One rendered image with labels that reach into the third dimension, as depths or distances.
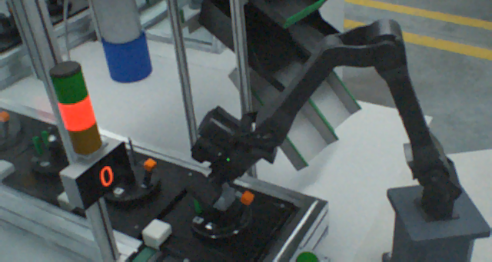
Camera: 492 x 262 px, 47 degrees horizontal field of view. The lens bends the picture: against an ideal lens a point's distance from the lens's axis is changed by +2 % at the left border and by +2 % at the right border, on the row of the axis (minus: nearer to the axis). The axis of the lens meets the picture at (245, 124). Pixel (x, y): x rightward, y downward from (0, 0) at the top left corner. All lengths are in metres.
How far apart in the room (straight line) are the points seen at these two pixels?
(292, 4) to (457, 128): 2.20
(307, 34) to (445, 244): 0.60
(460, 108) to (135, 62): 2.07
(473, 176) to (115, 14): 1.21
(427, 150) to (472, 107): 2.48
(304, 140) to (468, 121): 2.08
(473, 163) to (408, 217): 0.53
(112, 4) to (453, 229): 1.30
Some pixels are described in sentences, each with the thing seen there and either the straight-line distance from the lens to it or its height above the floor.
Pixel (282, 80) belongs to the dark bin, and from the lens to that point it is 1.23.
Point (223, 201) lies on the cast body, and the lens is 1.14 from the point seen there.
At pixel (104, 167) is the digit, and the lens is 1.01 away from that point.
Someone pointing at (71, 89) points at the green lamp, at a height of 1.39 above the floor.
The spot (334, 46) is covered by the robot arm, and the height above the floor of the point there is 1.41.
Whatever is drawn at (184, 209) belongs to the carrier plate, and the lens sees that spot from 1.27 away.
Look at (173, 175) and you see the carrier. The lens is 1.37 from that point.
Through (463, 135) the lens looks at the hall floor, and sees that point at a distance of 3.23.
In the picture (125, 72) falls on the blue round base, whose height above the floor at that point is 0.90.
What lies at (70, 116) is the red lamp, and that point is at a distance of 0.95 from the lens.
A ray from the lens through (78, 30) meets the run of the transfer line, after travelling 2.41.
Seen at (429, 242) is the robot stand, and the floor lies 1.05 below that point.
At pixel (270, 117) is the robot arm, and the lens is 0.96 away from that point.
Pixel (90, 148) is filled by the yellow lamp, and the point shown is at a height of 1.27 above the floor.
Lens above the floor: 1.81
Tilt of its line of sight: 34 degrees down
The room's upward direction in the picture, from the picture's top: 5 degrees counter-clockwise
